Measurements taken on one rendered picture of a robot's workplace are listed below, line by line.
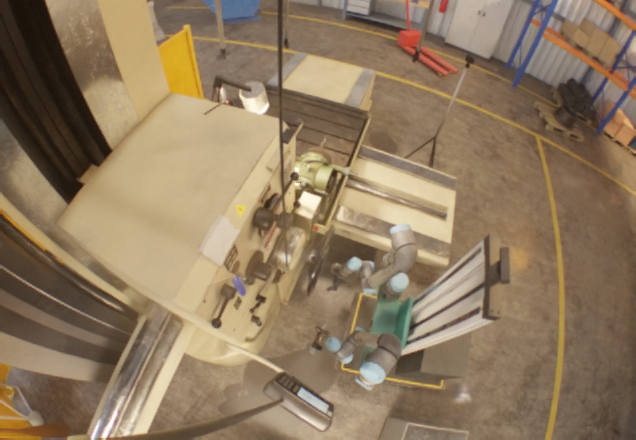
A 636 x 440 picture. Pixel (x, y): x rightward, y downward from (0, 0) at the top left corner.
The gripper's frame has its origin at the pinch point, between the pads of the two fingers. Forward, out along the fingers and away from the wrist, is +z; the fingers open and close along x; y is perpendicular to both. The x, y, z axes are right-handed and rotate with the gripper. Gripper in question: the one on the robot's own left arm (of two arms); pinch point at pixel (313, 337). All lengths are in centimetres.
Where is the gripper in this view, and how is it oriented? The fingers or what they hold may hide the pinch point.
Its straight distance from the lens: 193.6
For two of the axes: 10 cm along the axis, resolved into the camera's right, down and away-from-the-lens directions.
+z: -3.8, 2.8, 8.8
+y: -8.3, -5.2, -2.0
